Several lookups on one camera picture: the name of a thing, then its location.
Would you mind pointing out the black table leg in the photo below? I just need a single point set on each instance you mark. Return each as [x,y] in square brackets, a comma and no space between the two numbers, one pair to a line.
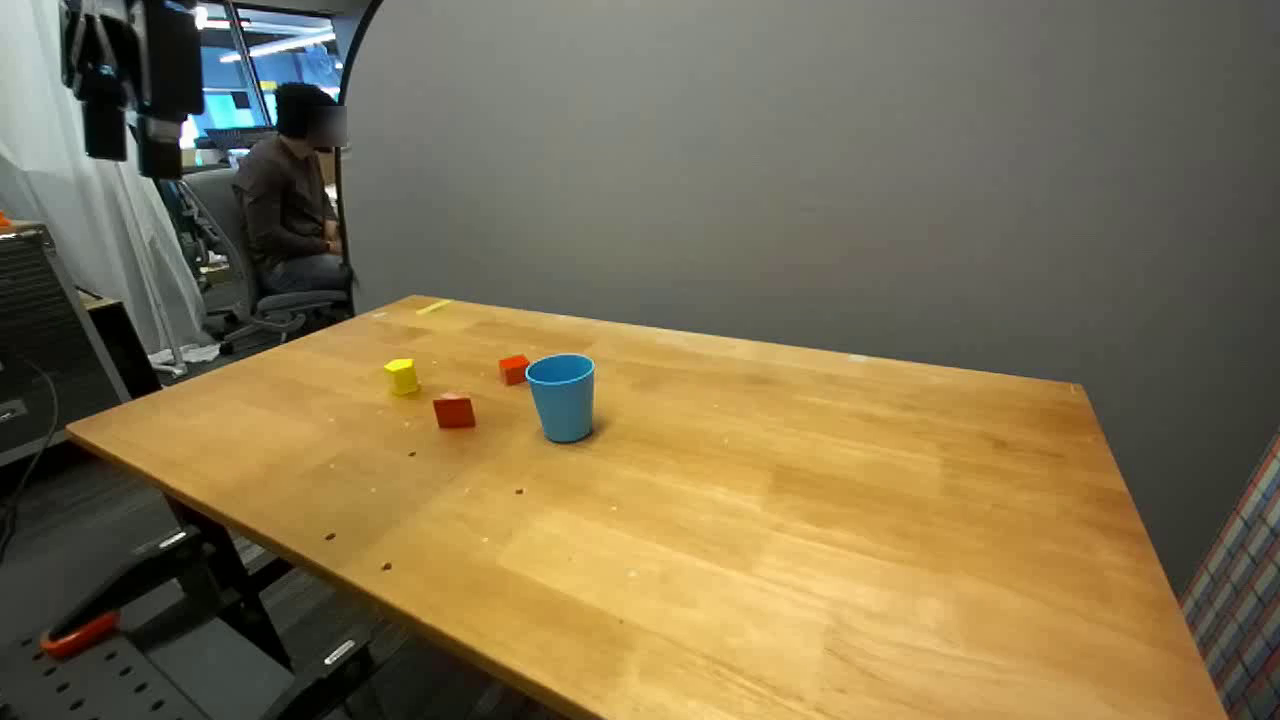
[230,579]

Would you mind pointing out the orange wooden block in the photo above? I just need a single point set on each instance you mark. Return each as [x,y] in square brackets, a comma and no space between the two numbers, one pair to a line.
[512,371]

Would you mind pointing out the black equipment on stand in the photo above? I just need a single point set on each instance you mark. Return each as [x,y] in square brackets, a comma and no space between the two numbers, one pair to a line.
[166,62]

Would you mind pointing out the black equipment box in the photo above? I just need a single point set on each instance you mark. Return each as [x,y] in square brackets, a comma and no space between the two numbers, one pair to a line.
[41,332]

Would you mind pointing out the colourful patterned backdrop cloth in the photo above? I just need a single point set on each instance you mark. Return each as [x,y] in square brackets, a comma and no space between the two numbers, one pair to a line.
[1243,600]

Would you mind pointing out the grey backdrop panel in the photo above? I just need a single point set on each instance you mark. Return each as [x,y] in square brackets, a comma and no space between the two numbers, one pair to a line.
[801,160]

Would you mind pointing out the blue plastic cup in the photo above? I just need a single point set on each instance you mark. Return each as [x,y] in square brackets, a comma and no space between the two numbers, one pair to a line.
[562,403]

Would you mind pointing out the grey office chair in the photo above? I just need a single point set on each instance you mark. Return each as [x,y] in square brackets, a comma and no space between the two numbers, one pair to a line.
[264,311]

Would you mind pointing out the white curtain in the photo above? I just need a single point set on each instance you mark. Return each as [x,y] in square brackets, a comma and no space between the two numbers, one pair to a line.
[80,213]

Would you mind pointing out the red wooden block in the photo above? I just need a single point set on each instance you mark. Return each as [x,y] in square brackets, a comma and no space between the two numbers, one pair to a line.
[455,412]

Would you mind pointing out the yellow block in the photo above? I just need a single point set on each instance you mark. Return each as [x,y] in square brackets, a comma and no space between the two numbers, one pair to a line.
[402,378]

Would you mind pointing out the seated person in dark clothes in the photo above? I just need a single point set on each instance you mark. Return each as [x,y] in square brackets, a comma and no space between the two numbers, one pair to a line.
[277,201]

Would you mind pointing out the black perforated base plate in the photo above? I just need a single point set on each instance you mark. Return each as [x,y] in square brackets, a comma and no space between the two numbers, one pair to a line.
[120,672]

